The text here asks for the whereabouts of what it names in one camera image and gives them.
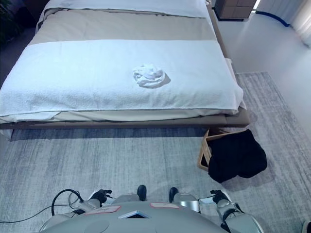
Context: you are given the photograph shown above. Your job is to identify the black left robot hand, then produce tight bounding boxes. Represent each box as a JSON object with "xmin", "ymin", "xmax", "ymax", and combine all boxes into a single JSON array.
[{"xmin": 91, "ymin": 188, "xmax": 113, "ymax": 204}]

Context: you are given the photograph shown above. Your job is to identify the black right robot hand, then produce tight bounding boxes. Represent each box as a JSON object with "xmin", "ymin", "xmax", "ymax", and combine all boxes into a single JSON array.
[{"xmin": 198, "ymin": 189, "xmax": 228, "ymax": 204}]

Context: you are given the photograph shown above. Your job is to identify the white clothes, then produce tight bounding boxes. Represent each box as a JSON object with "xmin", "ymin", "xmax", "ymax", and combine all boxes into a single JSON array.
[{"xmin": 132, "ymin": 63, "xmax": 172, "ymax": 89}]

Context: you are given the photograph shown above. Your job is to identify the black fabric basket liner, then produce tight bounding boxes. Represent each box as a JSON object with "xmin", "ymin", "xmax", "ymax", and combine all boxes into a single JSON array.
[{"xmin": 208, "ymin": 129, "xmax": 268, "ymax": 184}]

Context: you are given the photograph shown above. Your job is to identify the wooden laundry basket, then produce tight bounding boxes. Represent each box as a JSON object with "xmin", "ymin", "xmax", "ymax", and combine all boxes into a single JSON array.
[{"xmin": 196, "ymin": 128, "xmax": 235, "ymax": 173}]

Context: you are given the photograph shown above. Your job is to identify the bed with beige sheet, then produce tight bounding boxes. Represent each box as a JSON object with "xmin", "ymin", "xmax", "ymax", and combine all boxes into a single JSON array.
[{"xmin": 0, "ymin": 9, "xmax": 250, "ymax": 131}]

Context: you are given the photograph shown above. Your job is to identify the white terry bed blanket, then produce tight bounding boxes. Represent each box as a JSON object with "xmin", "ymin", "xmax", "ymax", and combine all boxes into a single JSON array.
[{"xmin": 0, "ymin": 39, "xmax": 244, "ymax": 123}]

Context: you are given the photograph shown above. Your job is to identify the white bed sheet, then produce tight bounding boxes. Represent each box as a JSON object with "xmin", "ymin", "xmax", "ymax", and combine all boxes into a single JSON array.
[{"xmin": 43, "ymin": 0, "xmax": 212, "ymax": 19}]

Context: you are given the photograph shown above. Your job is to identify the silver right robot leg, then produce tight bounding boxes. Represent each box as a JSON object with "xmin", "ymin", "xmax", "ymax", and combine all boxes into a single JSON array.
[{"xmin": 169, "ymin": 186, "xmax": 201, "ymax": 214}]

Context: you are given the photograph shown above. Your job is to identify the silver robot leg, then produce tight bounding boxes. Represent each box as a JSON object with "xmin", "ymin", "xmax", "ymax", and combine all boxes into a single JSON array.
[
  {"xmin": 110, "ymin": 184, "xmax": 147, "ymax": 207},
  {"xmin": 169, "ymin": 186, "xmax": 201, "ymax": 214}
]

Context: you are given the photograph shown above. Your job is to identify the silver left robot leg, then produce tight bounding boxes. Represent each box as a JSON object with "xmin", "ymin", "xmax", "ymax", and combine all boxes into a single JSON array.
[{"xmin": 110, "ymin": 184, "xmax": 147, "ymax": 207}]

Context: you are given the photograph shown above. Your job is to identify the grey robot torso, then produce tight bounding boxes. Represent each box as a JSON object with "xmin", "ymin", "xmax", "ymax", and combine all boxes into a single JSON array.
[{"xmin": 41, "ymin": 202, "xmax": 231, "ymax": 233}]

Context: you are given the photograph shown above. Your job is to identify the beige duvet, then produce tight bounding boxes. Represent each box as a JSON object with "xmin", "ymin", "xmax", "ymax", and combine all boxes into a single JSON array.
[{"xmin": 0, "ymin": 8, "xmax": 241, "ymax": 124}]

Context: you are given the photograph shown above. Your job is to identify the brown wooden nightstand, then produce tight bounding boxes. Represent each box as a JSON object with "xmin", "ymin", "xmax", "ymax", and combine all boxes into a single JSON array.
[{"xmin": 213, "ymin": 0, "xmax": 258, "ymax": 21}]

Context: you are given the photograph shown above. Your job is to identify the blue floor tube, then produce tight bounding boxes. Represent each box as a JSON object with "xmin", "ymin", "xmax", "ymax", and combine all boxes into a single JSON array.
[{"xmin": 256, "ymin": 9, "xmax": 291, "ymax": 28}]

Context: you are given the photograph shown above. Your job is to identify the white curtain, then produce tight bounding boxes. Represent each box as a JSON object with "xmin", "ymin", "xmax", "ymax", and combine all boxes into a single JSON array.
[{"xmin": 290, "ymin": 0, "xmax": 311, "ymax": 47}]

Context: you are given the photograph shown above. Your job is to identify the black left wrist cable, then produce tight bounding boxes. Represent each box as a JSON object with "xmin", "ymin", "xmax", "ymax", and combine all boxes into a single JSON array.
[{"xmin": 0, "ymin": 189, "xmax": 85, "ymax": 224}]

